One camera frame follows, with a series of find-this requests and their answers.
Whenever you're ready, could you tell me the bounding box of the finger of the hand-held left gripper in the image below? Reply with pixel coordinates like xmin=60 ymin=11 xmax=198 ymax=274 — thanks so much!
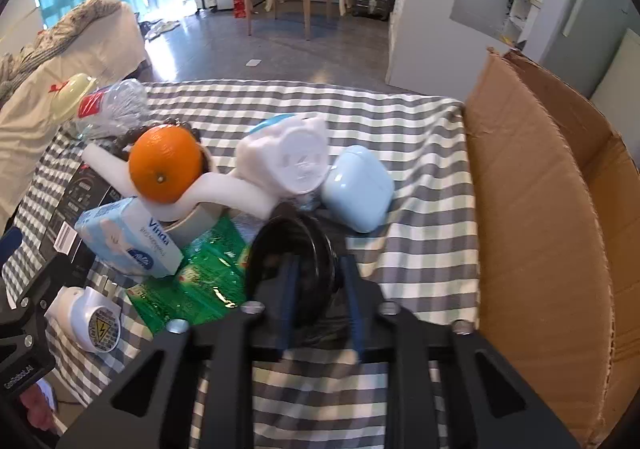
xmin=0 ymin=227 xmax=25 ymax=280

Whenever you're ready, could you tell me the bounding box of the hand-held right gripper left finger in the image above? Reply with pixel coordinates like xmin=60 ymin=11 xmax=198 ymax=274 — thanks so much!
xmin=56 ymin=256 xmax=301 ymax=449

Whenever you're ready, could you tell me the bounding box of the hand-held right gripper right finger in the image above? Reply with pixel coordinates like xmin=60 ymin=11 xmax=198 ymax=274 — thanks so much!
xmin=341 ymin=255 xmax=582 ymax=449

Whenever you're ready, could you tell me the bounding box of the black round container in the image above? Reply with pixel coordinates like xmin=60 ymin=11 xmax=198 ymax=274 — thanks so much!
xmin=244 ymin=215 xmax=337 ymax=330

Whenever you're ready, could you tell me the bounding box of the light blue earbuds case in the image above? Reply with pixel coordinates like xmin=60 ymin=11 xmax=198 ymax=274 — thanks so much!
xmin=320 ymin=145 xmax=395 ymax=233

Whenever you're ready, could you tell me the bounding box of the white and blue toy figure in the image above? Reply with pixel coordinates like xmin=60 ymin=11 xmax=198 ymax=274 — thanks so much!
xmin=235 ymin=113 xmax=331 ymax=210

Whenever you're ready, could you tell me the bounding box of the brown cardboard box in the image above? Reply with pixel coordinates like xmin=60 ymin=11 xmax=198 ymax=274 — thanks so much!
xmin=462 ymin=47 xmax=634 ymax=448

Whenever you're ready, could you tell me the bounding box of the person's left hand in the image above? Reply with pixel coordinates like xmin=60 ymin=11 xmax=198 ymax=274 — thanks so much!
xmin=20 ymin=378 xmax=62 ymax=435

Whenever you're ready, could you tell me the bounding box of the white plug adapter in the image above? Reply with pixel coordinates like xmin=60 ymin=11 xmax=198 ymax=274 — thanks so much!
xmin=44 ymin=286 xmax=122 ymax=355

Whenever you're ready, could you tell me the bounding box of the black carton with barcode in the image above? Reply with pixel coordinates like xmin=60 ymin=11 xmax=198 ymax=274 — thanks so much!
xmin=47 ymin=161 xmax=132 ymax=281

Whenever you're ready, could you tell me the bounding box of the green foil packet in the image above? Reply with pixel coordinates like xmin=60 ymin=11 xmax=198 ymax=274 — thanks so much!
xmin=125 ymin=216 xmax=252 ymax=335

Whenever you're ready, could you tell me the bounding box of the blue tissue packet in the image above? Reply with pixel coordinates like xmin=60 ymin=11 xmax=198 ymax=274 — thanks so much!
xmin=75 ymin=197 xmax=185 ymax=279

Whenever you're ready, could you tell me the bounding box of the grey tape roll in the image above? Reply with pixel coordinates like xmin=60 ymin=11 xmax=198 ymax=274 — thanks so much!
xmin=161 ymin=144 xmax=227 ymax=248

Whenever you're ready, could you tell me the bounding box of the pale green cup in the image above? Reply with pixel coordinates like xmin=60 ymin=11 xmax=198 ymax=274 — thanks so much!
xmin=50 ymin=73 xmax=99 ymax=122

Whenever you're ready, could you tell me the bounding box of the orange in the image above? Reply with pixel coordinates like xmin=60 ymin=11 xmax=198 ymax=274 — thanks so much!
xmin=129 ymin=125 xmax=203 ymax=204

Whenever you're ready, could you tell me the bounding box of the clear plastic bottle red label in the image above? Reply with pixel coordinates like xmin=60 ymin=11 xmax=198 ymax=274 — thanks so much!
xmin=75 ymin=79 xmax=149 ymax=140

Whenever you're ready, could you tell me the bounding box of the white covered sofa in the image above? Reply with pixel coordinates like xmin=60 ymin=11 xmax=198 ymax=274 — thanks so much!
xmin=0 ymin=0 xmax=152 ymax=232

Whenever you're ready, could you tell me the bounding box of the grey knitted blanket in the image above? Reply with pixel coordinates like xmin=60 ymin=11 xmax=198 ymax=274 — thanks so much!
xmin=0 ymin=0 xmax=127 ymax=97

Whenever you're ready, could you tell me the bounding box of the white tall cabinet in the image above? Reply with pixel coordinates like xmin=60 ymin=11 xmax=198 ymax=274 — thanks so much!
xmin=590 ymin=28 xmax=640 ymax=107

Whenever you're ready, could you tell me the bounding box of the dark bead bracelet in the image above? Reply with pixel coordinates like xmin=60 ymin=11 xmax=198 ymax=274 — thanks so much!
xmin=107 ymin=121 xmax=203 ymax=162

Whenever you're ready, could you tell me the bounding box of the white wall shelf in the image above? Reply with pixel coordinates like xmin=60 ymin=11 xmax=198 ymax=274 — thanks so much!
xmin=499 ymin=0 xmax=543 ymax=50

